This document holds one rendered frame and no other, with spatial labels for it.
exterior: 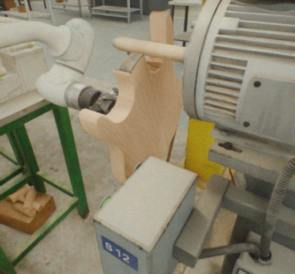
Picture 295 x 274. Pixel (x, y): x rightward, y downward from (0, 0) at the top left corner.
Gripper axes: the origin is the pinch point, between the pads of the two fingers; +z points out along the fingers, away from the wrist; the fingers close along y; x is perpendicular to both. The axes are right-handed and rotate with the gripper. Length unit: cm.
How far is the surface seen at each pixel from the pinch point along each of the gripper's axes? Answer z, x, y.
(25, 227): -78, -86, 51
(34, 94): -62, -15, -2
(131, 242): 21.5, 20.8, 29.7
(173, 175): 21.0, 15.7, 17.5
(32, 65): -66, -7, -11
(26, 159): -97, -69, 18
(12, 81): -66, -6, 0
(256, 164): 32.2, 11.6, 8.4
